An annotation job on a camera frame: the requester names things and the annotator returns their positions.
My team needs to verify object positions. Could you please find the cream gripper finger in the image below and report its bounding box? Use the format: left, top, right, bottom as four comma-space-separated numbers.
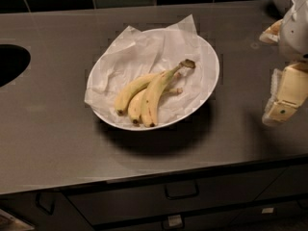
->
262, 62, 308, 126
259, 19, 282, 44

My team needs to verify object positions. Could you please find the silver white gripper body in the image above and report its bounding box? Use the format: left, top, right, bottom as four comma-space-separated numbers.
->
278, 0, 308, 58

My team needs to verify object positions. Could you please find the yellow banana with stem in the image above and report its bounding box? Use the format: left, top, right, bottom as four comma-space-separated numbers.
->
141, 59, 195, 128

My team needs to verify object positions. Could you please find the white oval bowl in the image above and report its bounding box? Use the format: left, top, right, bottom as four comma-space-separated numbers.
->
87, 27, 221, 132

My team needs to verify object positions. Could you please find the left yellow banana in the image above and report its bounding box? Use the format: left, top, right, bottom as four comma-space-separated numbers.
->
114, 73, 158, 116

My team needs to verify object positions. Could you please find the middle yellow banana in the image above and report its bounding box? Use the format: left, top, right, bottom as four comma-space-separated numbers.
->
127, 87, 184, 125

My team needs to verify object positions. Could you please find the white label sticker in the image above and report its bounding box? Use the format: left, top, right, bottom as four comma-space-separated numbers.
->
261, 207, 275, 215

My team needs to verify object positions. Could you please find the dark lower drawer front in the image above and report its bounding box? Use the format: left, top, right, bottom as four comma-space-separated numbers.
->
93, 200, 303, 231

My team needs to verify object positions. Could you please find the dark drawer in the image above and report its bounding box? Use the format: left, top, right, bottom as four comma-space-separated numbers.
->
93, 200, 303, 231
65, 168, 283, 226

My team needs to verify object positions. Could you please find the white crumpled paper liner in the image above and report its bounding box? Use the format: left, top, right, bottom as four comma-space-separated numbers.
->
84, 13, 216, 126

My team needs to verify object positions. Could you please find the dark upper drawer front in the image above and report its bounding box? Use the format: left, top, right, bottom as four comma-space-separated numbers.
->
65, 168, 283, 226

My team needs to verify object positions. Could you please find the dark round sink opening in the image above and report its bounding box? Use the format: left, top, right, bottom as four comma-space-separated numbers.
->
0, 44, 31, 87

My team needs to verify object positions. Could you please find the black upper drawer handle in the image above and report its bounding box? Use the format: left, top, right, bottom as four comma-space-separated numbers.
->
165, 181, 199, 200

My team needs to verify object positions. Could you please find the lower drawer handle with label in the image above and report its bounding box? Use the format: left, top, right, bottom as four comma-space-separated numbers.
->
162, 215, 184, 231

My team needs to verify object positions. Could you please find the black left cabinet handle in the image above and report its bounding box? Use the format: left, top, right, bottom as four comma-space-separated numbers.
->
35, 192, 56, 216

